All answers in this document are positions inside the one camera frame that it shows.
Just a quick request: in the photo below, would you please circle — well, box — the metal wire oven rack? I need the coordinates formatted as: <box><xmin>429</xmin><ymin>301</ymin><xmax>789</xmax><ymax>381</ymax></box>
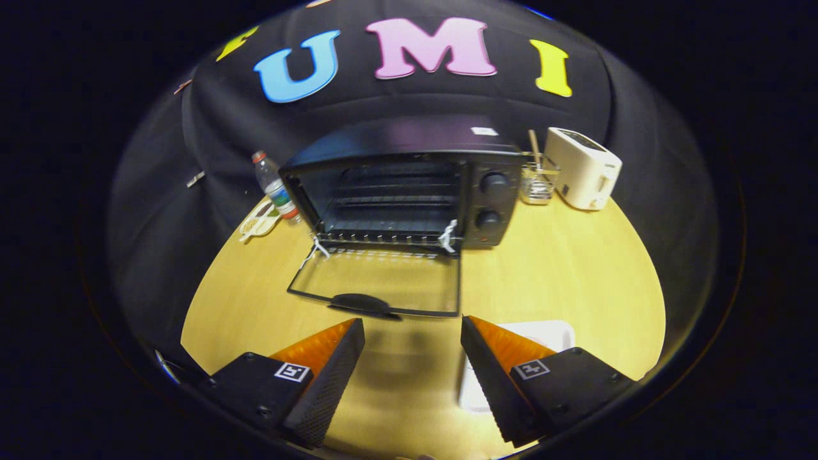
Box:
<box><xmin>318</xmin><ymin>163</ymin><xmax>462</xmax><ymax>249</ymax></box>

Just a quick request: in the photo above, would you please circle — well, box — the clear plastic water bottle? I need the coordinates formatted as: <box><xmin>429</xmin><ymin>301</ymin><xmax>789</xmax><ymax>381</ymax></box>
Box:
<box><xmin>251</xmin><ymin>151</ymin><xmax>302</xmax><ymax>224</ymax></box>

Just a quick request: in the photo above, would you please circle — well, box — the white snack plate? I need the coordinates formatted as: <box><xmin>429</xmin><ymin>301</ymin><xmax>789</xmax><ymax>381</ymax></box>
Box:
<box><xmin>238</xmin><ymin>200</ymin><xmax>282</xmax><ymax>243</ymax></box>

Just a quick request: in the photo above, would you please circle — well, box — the white bread toaster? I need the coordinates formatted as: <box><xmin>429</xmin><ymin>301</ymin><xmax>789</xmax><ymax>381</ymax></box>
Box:
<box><xmin>544</xmin><ymin>127</ymin><xmax>622</xmax><ymax>211</ymax></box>

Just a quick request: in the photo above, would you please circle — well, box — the clear wire utensil basket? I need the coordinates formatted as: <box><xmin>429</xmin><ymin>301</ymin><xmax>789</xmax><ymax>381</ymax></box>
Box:
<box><xmin>520</xmin><ymin>160</ymin><xmax>560</xmax><ymax>205</ymax></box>

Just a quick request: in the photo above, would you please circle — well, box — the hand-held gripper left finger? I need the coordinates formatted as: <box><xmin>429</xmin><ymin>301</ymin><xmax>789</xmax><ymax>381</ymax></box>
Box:
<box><xmin>195</xmin><ymin>318</ymin><xmax>366</xmax><ymax>450</ymax></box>

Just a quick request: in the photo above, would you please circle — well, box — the white food tray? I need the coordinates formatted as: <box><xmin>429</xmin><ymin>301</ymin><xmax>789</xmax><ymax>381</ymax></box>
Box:
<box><xmin>458</xmin><ymin>320</ymin><xmax>576</xmax><ymax>414</ymax></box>

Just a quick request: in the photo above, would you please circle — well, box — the black toaster oven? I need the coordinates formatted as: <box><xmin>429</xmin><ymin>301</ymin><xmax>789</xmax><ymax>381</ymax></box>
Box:
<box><xmin>279</xmin><ymin>115</ymin><xmax>525</xmax><ymax>320</ymax></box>

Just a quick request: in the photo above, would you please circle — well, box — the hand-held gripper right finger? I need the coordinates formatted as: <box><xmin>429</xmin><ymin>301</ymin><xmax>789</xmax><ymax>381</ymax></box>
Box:
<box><xmin>460</xmin><ymin>315</ymin><xmax>637</xmax><ymax>448</ymax></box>

